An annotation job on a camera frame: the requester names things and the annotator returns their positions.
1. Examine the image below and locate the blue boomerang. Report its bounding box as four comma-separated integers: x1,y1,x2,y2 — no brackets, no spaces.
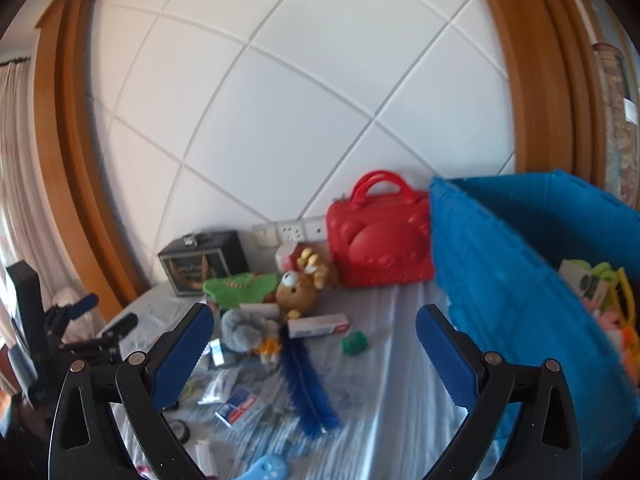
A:
235,453,291,480

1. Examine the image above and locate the brown bear plush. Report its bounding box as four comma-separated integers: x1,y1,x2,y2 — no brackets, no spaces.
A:
276,270,321,322

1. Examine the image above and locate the pale pink cloth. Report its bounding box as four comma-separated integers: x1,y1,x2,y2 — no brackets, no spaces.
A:
50,285,108,341

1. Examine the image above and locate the small blue white box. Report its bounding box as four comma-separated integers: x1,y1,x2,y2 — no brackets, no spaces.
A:
215,386,259,428

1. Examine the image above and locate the grey plush toy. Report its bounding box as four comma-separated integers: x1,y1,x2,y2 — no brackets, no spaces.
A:
221,308,283,366

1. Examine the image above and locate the white wall socket strip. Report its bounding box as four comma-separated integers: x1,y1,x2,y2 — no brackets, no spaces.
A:
251,215,331,247

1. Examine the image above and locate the clear plastic bag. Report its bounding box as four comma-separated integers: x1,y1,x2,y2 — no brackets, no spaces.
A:
197,367,241,406

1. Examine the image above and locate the patterned curtain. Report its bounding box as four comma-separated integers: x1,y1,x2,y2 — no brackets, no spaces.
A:
592,42,640,206

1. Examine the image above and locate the green plush toy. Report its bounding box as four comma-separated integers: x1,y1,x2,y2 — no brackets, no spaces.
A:
202,272,281,311

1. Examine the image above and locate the yellow green plastic toy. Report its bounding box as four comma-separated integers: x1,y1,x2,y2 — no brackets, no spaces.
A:
592,261,637,331

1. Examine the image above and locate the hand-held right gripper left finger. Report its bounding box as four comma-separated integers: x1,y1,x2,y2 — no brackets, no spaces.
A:
47,302,216,480

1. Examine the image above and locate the yellow brown plush toy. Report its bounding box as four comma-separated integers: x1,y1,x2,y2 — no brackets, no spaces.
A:
296,243,340,289

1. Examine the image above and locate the white medicine bottle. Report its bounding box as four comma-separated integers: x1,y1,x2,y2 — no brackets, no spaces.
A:
192,437,219,479

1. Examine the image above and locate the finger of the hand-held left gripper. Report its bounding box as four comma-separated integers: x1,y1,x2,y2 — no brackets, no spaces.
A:
99,312,140,343
64,294,99,322

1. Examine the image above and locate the blue bottle brush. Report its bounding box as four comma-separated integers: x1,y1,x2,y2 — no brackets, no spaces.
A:
280,332,342,436

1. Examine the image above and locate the black box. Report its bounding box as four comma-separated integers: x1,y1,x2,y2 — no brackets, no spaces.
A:
158,230,250,296

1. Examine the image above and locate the blue cloth mat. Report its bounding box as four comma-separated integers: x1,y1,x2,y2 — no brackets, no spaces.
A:
429,170,640,480

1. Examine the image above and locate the white green box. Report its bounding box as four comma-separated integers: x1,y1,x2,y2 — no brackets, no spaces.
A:
557,259,611,311

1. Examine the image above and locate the white red toothpaste box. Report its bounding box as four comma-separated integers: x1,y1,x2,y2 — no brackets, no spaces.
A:
287,313,351,339

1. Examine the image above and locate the wooden wall frame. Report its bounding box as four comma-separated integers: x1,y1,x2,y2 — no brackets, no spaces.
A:
32,0,608,306

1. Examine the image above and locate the small white red box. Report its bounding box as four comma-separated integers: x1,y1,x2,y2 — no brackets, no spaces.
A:
274,241,306,273

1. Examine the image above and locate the grey striped desktop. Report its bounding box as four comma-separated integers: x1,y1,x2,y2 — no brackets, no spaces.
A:
100,275,506,480

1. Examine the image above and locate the beige curtain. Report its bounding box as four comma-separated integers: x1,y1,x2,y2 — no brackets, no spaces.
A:
0,57,66,311

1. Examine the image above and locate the red bear handbag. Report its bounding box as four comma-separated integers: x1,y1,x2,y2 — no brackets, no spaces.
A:
326,170,435,289

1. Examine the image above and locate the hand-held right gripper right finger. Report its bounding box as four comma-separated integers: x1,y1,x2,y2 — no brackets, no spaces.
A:
415,303,586,480

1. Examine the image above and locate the small green toy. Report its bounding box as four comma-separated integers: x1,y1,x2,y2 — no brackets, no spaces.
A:
342,332,368,356

